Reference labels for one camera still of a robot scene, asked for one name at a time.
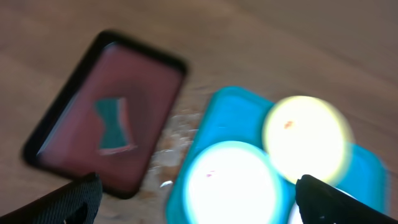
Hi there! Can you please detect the white plastic plate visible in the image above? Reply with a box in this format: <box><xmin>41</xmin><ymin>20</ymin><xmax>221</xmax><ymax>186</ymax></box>
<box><xmin>287</xmin><ymin>188</ymin><xmax>358</xmax><ymax>224</ymax></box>

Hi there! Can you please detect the teal plastic tray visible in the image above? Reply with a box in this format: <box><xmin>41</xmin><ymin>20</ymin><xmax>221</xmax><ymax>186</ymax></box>
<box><xmin>165</xmin><ymin>86</ymin><xmax>389</xmax><ymax>224</ymax></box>

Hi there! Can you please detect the light blue plastic plate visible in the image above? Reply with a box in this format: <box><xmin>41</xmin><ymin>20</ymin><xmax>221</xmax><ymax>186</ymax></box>
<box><xmin>182</xmin><ymin>141</ymin><xmax>282</xmax><ymax>224</ymax></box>

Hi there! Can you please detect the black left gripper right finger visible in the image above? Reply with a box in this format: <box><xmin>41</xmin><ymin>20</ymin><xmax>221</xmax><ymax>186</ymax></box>
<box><xmin>295</xmin><ymin>174</ymin><xmax>397</xmax><ymax>224</ymax></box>

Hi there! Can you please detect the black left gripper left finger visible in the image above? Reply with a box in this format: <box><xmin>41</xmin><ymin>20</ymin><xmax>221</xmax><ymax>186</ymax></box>
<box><xmin>1</xmin><ymin>173</ymin><xmax>103</xmax><ymax>224</ymax></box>

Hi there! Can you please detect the black tray with red water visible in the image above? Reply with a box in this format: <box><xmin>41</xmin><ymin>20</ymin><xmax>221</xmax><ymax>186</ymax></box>
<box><xmin>23</xmin><ymin>30</ymin><xmax>188</xmax><ymax>199</ymax></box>

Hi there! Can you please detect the yellow-green plastic plate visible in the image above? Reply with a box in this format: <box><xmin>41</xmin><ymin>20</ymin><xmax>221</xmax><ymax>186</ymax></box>
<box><xmin>262</xmin><ymin>96</ymin><xmax>354</xmax><ymax>185</ymax></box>

